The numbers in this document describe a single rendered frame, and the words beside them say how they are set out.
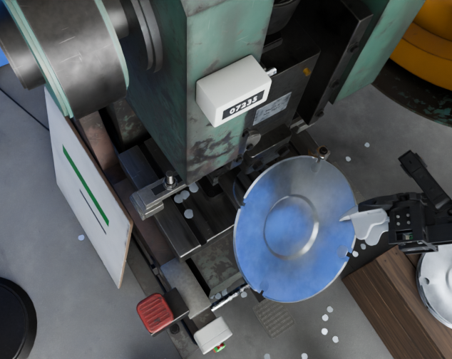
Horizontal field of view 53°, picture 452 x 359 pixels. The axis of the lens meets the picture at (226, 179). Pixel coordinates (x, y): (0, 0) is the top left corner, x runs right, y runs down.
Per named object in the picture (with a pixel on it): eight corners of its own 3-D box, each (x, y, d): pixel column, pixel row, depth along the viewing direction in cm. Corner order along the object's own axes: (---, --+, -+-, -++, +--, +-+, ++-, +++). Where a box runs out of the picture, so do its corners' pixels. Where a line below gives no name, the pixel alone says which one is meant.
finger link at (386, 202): (354, 209, 76) (408, 201, 70) (353, 200, 76) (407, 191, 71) (366, 218, 79) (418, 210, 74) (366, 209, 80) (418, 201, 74)
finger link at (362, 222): (331, 240, 78) (385, 233, 72) (331, 207, 80) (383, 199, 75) (340, 245, 80) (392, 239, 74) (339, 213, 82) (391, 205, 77)
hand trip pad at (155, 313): (177, 323, 99) (176, 318, 92) (152, 338, 98) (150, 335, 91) (160, 295, 101) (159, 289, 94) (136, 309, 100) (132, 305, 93)
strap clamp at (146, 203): (204, 186, 110) (206, 168, 101) (142, 221, 105) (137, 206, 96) (191, 166, 112) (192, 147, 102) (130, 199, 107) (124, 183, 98)
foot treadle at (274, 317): (293, 324, 157) (296, 323, 152) (269, 340, 154) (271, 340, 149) (202, 187, 174) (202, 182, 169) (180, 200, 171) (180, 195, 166)
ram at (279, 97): (298, 153, 95) (343, 65, 67) (238, 188, 90) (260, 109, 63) (252, 91, 100) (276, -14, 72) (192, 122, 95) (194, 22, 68)
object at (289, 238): (317, 332, 79) (315, 332, 78) (217, 264, 100) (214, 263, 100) (384, 178, 79) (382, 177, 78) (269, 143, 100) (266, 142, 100)
